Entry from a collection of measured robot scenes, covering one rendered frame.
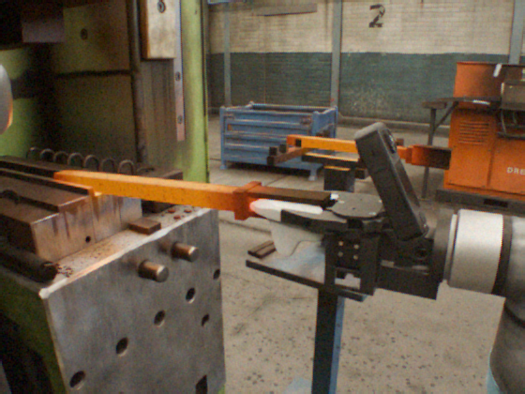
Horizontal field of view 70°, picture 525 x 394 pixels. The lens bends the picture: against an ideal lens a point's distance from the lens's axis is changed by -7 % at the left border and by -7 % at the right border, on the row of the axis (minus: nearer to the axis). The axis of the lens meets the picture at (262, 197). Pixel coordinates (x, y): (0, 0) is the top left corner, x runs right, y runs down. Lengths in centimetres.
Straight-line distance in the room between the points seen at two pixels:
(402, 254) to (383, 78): 781
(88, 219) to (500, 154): 359
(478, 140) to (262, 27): 640
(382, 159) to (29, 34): 52
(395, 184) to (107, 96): 70
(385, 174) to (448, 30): 763
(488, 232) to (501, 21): 760
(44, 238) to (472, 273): 51
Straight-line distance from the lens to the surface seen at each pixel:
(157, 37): 89
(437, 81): 798
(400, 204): 39
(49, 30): 70
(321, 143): 100
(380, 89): 821
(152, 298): 68
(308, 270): 93
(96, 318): 61
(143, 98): 88
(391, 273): 42
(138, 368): 72
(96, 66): 96
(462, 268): 38
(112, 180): 59
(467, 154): 391
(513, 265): 38
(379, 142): 38
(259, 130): 446
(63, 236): 61
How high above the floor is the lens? 117
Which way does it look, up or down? 18 degrees down
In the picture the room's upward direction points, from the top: straight up
